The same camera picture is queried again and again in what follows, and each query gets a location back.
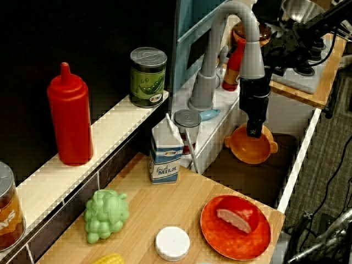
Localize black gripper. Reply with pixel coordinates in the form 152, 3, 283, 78
238, 65, 272, 138

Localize orange toy pot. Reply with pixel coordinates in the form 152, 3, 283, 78
224, 122, 278, 165

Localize white toy sink basin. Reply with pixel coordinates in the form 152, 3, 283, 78
170, 79, 322, 215

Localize silver metal pot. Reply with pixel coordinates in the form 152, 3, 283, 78
279, 0, 327, 23

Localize light blue toy fish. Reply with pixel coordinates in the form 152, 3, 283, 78
198, 108, 221, 121

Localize orange red sauce bottle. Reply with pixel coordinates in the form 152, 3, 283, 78
221, 37, 247, 92

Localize grey toy stove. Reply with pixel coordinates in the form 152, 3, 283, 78
271, 35, 335, 95

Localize grey toy faucet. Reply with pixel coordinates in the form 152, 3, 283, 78
188, 1, 266, 112

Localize black stove knob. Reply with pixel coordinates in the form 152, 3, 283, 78
313, 37, 327, 51
305, 48, 323, 63
293, 63, 316, 77

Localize wooden stove shelf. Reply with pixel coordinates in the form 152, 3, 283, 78
268, 32, 347, 109

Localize red toy ham slice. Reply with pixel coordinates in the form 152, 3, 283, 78
215, 196, 260, 234

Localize blue white milk carton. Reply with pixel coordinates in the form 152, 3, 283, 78
149, 113, 184, 185

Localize light blue cabinet panel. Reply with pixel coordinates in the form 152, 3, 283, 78
170, 0, 234, 91

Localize orange round plate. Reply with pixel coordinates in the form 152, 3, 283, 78
200, 195, 272, 261

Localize green pea can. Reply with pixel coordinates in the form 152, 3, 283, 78
129, 47, 168, 108

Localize grey metal stand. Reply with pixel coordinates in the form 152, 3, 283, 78
285, 208, 352, 264

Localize white round lid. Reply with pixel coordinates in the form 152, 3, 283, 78
155, 226, 191, 262

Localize green toy grapes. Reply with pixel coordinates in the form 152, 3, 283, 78
84, 189, 130, 244

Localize cream ledge shelf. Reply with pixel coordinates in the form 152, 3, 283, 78
0, 90, 169, 258

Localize red ketchup bottle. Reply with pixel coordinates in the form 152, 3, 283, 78
46, 62, 94, 166

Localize yellow toy corn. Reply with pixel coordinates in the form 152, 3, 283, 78
89, 253, 125, 264

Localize orange beans can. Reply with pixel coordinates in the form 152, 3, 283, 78
0, 161, 27, 251

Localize black cable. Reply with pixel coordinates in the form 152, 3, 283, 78
283, 131, 352, 234

